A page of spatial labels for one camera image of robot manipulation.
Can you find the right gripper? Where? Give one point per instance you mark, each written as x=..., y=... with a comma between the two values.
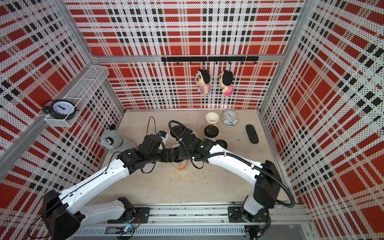
x=181, y=153

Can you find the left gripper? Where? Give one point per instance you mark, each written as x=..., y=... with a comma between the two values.
x=169, y=155

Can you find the black cup lid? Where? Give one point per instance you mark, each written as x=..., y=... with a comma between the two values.
x=176, y=131

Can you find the paper milk tea cup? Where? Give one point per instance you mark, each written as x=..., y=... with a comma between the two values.
x=212, y=139

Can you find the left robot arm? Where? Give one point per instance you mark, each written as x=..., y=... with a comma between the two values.
x=66, y=212

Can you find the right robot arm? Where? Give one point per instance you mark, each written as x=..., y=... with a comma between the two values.
x=268, y=186

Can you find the grey plush toy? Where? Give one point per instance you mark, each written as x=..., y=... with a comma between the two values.
x=114, y=142

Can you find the small white clock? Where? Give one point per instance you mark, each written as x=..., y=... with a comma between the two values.
x=229, y=118

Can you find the black remote control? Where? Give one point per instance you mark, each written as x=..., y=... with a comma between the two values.
x=252, y=134

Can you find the plush doll blue striped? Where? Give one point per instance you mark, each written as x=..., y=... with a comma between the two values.
x=203, y=80

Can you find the plush doll pink striped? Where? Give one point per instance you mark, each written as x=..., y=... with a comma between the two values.
x=226, y=82

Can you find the black round alarm clock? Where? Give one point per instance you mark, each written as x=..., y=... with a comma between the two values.
x=60, y=109

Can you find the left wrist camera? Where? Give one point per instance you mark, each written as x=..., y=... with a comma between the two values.
x=163, y=135

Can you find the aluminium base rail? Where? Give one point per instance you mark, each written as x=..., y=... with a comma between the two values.
x=208, y=221

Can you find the black hook rail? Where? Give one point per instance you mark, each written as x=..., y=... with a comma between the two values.
x=210, y=59

